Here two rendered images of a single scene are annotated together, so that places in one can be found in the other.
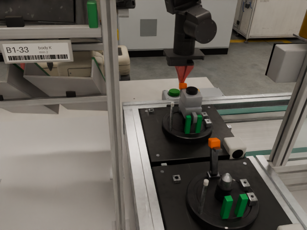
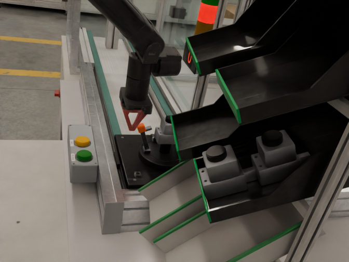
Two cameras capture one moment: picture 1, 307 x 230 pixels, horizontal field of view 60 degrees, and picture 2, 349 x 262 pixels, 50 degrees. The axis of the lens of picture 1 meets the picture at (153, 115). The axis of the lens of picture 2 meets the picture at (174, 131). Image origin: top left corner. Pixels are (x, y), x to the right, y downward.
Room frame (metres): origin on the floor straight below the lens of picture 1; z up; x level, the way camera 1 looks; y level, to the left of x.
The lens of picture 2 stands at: (0.76, 0.78, 1.55)
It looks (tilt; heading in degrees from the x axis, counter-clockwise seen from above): 29 degrees down; 259
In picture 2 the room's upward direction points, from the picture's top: 12 degrees clockwise
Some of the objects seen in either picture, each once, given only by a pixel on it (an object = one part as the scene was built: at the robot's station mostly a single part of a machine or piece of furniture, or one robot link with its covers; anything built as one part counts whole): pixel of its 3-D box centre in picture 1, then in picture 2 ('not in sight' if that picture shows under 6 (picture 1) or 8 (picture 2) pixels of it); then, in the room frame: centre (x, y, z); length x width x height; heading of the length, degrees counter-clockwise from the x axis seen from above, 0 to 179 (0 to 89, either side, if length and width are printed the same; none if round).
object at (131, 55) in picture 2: (187, 22); (142, 65); (0.70, -0.08, 1.23); 0.07 x 0.06 x 0.07; 23
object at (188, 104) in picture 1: (191, 102); (172, 129); (0.60, -0.10, 1.06); 0.08 x 0.04 x 0.07; 11
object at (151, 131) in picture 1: (186, 131); (162, 159); (0.61, -0.09, 0.96); 0.24 x 0.24 x 0.02; 11
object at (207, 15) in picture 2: not in sight; (207, 12); (0.53, -0.30, 1.33); 0.05 x 0.05 x 0.05
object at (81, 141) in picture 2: not in sight; (82, 142); (0.83, -0.14, 0.96); 0.04 x 0.04 x 0.02
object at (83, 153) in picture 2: (174, 93); (84, 156); (0.82, -0.07, 0.96); 0.04 x 0.04 x 0.02
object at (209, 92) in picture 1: (192, 100); (81, 151); (0.83, -0.14, 0.93); 0.21 x 0.07 x 0.06; 101
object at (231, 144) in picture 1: (234, 148); not in sight; (0.53, -0.21, 0.97); 0.05 x 0.05 x 0.04; 11
